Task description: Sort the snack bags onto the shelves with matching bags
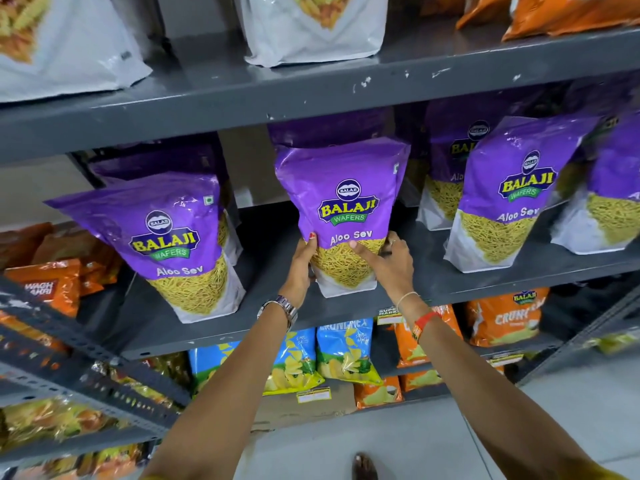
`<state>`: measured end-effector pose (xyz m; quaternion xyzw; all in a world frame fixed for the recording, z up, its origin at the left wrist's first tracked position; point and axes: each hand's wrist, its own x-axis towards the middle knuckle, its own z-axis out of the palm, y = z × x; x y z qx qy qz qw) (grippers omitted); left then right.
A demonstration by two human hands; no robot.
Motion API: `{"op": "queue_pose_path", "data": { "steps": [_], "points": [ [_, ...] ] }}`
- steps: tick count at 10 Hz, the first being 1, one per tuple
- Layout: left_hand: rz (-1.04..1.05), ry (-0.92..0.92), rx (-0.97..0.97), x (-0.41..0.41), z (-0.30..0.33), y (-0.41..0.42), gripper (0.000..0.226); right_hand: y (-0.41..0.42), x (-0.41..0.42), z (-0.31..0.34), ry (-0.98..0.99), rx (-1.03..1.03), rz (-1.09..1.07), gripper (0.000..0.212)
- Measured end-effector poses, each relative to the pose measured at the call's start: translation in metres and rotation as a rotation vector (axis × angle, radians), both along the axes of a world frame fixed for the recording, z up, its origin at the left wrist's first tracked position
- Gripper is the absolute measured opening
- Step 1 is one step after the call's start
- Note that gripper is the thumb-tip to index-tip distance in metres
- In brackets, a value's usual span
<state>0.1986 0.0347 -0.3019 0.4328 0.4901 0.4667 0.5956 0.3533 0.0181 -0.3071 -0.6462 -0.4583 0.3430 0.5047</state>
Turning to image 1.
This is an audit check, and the person's left hand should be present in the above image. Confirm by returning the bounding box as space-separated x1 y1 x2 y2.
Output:
279 232 319 308

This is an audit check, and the person's right hand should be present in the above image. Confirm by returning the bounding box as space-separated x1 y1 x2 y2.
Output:
348 231 417 302

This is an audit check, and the purple snack pouch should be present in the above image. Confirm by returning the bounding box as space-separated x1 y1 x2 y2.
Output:
274 137 412 299

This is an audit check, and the person's left forearm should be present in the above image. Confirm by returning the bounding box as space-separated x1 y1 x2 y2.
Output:
141 300 308 480

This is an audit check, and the person's right forearm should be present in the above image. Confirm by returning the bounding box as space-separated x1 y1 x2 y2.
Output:
397 293 629 480

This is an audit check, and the silver wristwatch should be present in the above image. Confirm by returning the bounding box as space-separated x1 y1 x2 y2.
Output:
256 295 300 330

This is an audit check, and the orange wrist thread band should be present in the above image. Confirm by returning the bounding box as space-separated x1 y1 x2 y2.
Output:
411 311 444 343

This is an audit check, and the blue chips packet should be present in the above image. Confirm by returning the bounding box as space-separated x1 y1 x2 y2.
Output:
188 342 242 395
316 318 384 386
263 328 326 397

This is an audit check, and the orange chips packet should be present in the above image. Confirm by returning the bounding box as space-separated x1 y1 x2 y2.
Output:
394 305 464 369
465 288 550 348
353 377 404 410
402 369 444 393

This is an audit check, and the row of purple packets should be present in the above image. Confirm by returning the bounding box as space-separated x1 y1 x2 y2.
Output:
44 75 640 324

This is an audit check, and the grey metal shelf rack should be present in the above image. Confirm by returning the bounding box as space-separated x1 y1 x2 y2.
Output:
0 15 640 448

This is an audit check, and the large white pasta packet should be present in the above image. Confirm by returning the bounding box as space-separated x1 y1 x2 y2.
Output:
233 0 390 68
0 0 154 103

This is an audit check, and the person's brown shoe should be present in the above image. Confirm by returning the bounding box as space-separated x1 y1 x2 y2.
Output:
351 452 379 480

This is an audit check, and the pile of orange packets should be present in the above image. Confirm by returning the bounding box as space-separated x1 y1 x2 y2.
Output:
0 222 124 296

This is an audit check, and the grey slotted angle rack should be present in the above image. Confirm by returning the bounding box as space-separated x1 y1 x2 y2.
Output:
0 276 195 468

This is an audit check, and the orange packet with white print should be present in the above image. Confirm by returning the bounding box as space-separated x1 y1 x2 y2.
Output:
17 259 82 318

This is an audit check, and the yellow green snack packet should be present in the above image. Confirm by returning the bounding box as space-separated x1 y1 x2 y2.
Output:
582 332 640 356

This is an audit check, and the orange snack packet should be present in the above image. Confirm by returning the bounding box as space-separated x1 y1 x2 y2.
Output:
502 0 640 42
456 0 522 31

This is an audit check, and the pile of yellow snack packets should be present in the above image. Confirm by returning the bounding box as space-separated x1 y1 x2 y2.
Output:
0 352 192 480

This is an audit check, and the person's yellow sleeve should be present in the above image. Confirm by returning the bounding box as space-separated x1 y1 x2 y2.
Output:
564 462 629 480

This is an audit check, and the thin silver bracelet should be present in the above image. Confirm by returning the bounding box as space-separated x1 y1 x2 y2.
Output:
395 291 421 315

